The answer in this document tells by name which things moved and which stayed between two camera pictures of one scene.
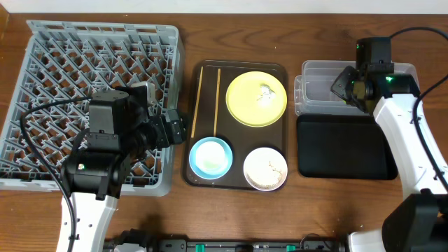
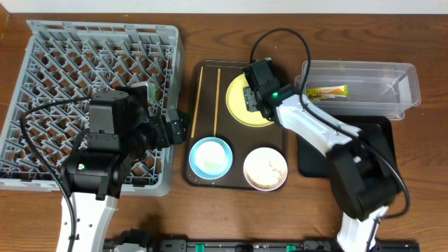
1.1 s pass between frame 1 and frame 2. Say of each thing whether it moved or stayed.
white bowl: stayed
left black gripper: stayed
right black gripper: moved
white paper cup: stayed
